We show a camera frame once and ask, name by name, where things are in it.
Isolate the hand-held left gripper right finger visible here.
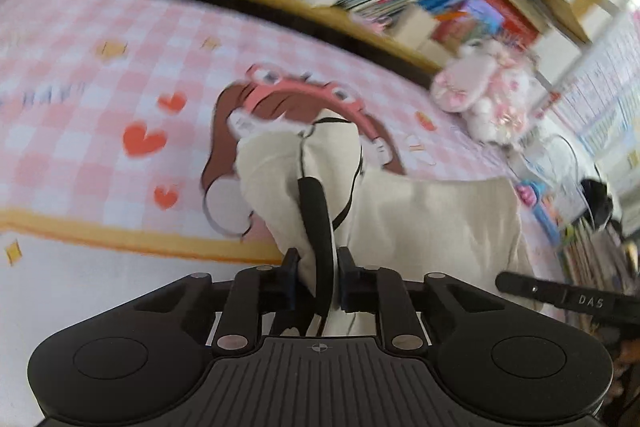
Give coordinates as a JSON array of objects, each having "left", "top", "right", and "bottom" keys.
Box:
[{"left": 337, "top": 247, "right": 506, "bottom": 353}]

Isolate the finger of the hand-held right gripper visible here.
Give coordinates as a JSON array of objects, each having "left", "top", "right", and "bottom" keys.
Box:
[{"left": 495, "top": 272, "right": 562, "bottom": 309}]

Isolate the pink checkered desk mat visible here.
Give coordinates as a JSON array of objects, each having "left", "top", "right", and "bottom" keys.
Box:
[{"left": 0, "top": 0, "right": 576, "bottom": 358}]

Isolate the yellow blue wall chart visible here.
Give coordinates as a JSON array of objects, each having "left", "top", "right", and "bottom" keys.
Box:
[{"left": 580, "top": 9, "right": 640, "bottom": 168}]

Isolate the stack of picture books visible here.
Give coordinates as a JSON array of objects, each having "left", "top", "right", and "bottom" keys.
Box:
[{"left": 555, "top": 217, "right": 640, "bottom": 294}]

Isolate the black device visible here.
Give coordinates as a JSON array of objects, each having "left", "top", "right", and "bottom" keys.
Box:
[{"left": 580, "top": 162, "right": 619, "bottom": 234}]

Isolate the white desk fan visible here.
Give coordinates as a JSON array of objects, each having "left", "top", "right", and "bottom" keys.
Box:
[{"left": 515, "top": 132, "right": 582, "bottom": 204}]

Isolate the cream t-shirt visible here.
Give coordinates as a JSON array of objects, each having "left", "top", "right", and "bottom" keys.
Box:
[{"left": 235, "top": 117, "right": 547, "bottom": 339}]

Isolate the red patterned box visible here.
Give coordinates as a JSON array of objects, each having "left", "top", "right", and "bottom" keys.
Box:
[{"left": 440, "top": 0, "right": 542, "bottom": 54}]

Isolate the pink white plush bunny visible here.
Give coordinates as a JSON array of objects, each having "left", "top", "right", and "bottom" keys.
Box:
[{"left": 431, "top": 41, "right": 539, "bottom": 144}]

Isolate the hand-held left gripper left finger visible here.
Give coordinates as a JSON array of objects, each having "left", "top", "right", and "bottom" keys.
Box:
[{"left": 135, "top": 249, "right": 301, "bottom": 355}]

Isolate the pink grid wall chart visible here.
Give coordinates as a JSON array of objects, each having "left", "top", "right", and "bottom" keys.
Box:
[{"left": 544, "top": 52, "right": 617, "bottom": 135}]

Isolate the pink blue toy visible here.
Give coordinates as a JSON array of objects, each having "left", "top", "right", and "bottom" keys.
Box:
[{"left": 515, "top": 180, "right": 549, "bottom": 213}]

